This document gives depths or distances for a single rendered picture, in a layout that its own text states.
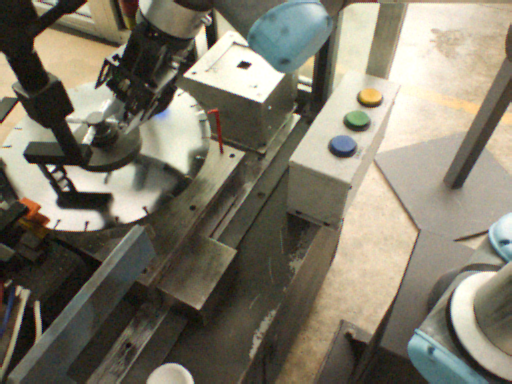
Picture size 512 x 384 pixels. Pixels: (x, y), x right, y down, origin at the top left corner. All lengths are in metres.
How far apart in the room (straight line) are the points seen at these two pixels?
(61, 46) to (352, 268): 1.20
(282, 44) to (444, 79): 2.12
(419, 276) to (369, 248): 0.90
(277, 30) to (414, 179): 1.56
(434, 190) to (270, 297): 1.28
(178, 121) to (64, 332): 0.37
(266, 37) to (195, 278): 0.40
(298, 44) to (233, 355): 0.48
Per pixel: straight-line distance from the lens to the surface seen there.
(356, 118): 0.79
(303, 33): 0.42
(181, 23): 0.51
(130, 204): 0.63
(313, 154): 0.73
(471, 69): 2.63
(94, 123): 0.68
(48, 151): 0.64
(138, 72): 0.55
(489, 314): 0.48
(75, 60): 1.29
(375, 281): 1.64
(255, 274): 0.77
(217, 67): 0.91
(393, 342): 0.75
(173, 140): 0.69
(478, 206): 1.93
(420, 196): 1.87
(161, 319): 0.74
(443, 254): 0.85
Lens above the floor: 1.43
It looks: 52 degrees down
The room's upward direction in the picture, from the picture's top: 2 degrees counter-clockwise
